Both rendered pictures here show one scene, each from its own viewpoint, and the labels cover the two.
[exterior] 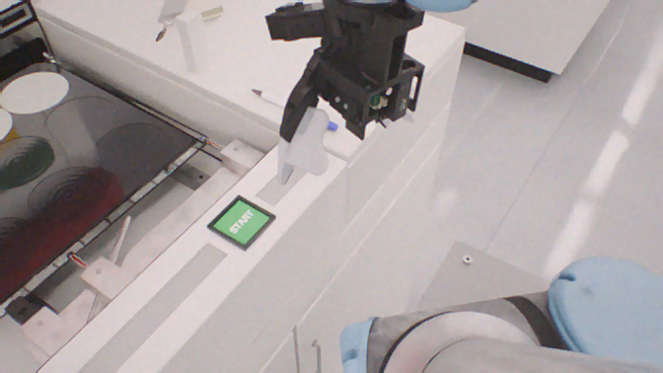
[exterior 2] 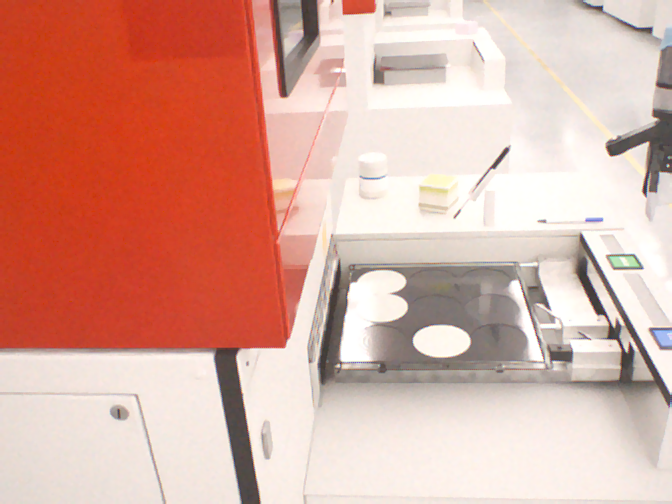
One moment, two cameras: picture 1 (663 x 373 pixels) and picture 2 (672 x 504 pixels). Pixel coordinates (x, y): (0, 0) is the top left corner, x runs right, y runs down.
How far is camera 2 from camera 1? 1.16 m
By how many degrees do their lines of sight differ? 30
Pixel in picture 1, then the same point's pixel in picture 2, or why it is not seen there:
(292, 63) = (532, 207)
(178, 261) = (623, 283)
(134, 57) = (442, 234)
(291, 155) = (657, 200)
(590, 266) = not seen: outside the picture
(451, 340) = not seen: outside the picture
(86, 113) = (432, 278)
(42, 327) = (583, 345)
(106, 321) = (633, 309)
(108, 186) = (505, 297)
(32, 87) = (375, 280)
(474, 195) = not seen: hidden behind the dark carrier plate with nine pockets
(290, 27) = (631, 142)
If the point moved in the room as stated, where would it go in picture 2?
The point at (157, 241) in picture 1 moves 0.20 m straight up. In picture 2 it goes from (562, 310) to (572, 216)
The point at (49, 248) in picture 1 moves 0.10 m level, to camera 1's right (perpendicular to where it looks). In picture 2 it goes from (524, 327) to (564, 310)
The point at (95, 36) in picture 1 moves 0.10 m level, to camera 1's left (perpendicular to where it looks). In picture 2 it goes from (403, 233) to (364, 245)
